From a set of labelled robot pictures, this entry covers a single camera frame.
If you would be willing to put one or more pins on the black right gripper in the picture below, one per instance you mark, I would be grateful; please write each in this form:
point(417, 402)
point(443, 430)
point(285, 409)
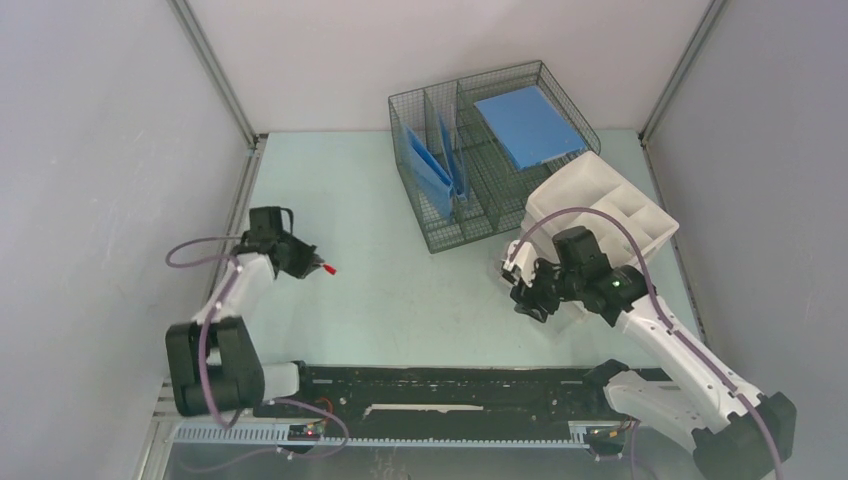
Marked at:
point(525, 297)

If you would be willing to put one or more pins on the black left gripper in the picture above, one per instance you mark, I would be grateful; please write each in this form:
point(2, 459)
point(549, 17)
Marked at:
point(308, 258)

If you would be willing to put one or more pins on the white plastic drawer organizer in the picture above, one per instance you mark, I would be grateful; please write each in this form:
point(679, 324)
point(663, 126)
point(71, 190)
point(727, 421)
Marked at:
point(589, 214)

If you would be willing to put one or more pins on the blue folder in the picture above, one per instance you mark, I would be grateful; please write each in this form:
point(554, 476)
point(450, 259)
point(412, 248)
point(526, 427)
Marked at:
point(529, 127)
point(455, 165)
point(430, 176)

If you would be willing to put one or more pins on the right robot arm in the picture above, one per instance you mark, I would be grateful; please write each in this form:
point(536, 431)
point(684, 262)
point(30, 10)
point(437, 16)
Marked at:
point(731, 428)

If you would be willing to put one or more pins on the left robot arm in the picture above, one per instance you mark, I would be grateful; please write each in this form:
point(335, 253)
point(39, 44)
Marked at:
point(214, 366)

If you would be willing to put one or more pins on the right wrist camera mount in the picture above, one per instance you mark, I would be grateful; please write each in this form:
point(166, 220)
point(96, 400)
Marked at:
point(518, 264)

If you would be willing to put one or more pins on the green wire mesh organizer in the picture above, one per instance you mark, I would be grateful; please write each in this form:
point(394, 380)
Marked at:
point(497, 191)

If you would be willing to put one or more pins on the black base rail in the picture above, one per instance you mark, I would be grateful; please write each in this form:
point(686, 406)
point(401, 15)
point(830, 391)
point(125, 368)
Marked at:
point(459, 404)

